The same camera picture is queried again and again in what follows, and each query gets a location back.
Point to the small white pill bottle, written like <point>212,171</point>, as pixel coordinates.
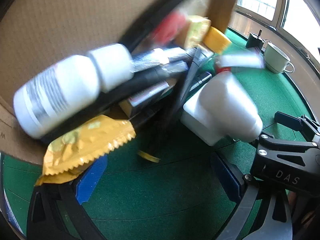
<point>62,92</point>

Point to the small black device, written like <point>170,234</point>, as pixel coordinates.
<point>255,41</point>

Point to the yellow sponge block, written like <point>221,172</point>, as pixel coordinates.
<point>216,40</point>

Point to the pale yellow packet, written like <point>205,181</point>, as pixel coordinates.
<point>197,30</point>

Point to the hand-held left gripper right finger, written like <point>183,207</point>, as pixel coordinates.
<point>226,177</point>

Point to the window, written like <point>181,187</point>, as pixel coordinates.
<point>257,0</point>

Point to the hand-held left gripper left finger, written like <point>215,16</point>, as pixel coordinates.
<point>91,177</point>

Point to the large white bottle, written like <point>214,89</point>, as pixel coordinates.
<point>225,105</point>

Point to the red object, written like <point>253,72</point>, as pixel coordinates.
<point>170,26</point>

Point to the yellow cracker packet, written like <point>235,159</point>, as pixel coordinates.
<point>82,145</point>

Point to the blue-capped black marker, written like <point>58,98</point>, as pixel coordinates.
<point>202,78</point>

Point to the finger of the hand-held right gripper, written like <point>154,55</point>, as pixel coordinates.
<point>287,146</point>
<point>287,120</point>

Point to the cardboard box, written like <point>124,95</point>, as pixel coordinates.
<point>62,17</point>

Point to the pale green mug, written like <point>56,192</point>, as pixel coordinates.
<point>275,57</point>

